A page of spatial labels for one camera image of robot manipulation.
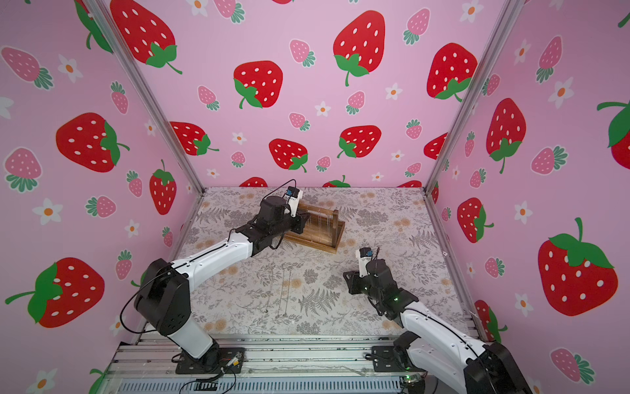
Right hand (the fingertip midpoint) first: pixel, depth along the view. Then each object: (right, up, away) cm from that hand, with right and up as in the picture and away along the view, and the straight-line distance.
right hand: (349, 272), depth 84 cm
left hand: (-14, +21, +1) cm, 25 cm away
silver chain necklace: (-29, -8, +5) cm, 30 cm away
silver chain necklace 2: (-25, -9, +4) cm, 26 cm away
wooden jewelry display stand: (-10, +13, +23) cm, 28 cm away
